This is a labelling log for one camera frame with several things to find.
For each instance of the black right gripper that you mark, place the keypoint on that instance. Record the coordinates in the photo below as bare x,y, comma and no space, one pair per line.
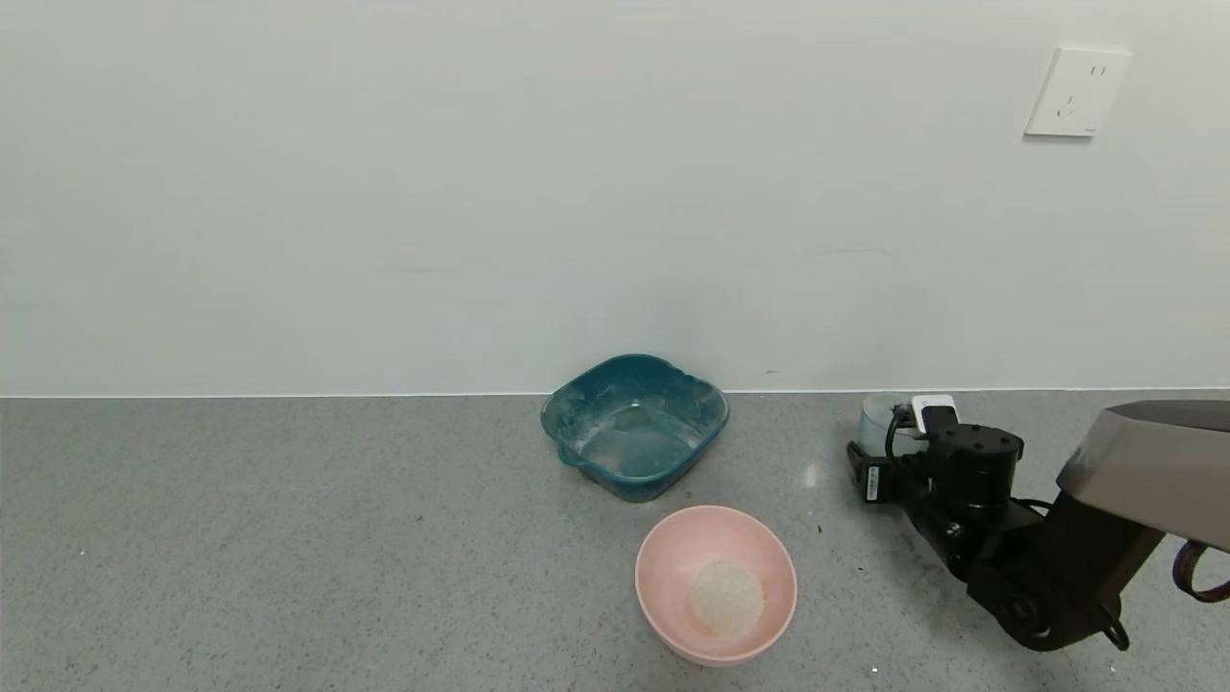
872,481

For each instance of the translucent blue ribbed cup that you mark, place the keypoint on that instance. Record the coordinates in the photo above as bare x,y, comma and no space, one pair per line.
876,428

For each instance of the white powder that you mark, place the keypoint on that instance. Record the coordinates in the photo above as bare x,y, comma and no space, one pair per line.
727,596

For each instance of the spilled white powder patch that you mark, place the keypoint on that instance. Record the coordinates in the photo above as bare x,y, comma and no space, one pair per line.
809,477

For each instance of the pink plastic bowl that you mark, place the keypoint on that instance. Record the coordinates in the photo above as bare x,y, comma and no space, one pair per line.
673,557

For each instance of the teal square plastic basin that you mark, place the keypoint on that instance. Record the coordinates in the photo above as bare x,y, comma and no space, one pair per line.
634,452

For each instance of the small white wrist camera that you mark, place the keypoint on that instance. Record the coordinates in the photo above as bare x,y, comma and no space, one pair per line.
934,411

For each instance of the white wall socket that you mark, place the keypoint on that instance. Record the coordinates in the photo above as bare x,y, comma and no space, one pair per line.
1078,91

